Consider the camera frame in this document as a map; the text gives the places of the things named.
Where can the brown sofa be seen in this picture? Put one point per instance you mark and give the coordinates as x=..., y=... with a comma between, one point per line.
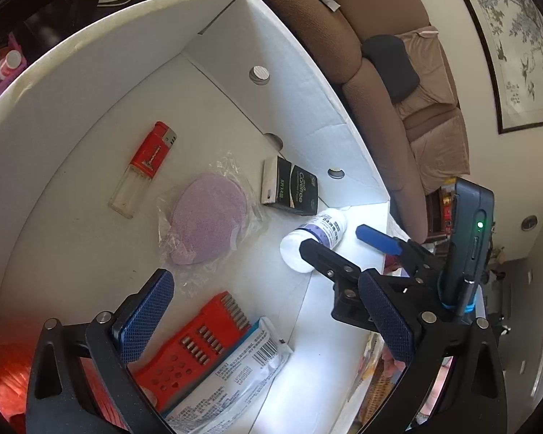
x=417, y=143

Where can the white cardboard box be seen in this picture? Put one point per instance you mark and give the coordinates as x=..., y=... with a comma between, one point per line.
x=224, y=75

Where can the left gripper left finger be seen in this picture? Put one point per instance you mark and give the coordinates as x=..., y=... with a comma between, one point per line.
x=60, y=399

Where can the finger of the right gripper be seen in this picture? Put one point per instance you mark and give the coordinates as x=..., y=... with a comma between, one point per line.
x=327, y=262
x=405, y=252

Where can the framed bird painting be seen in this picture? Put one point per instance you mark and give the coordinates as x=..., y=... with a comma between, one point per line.
x=511, y=33

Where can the white printed sachet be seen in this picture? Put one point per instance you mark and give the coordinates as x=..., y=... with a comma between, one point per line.
x=222, y=398

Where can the black Carefree packet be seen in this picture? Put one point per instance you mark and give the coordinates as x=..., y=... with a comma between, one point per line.
x=288, y=187

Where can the purple sponge in plastic bag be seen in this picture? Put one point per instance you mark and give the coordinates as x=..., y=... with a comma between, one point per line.
x=205, y=221

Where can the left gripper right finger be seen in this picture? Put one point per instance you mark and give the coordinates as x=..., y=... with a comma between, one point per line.
x=453, y=381

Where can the red transparent lighter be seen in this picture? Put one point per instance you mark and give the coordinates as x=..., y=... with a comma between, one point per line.
x=141, y=170

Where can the red plastic grater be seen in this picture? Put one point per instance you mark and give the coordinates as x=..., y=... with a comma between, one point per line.
x=193, y=351

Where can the red plastic string ball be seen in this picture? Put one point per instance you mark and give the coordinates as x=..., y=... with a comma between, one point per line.
x=15, y=365

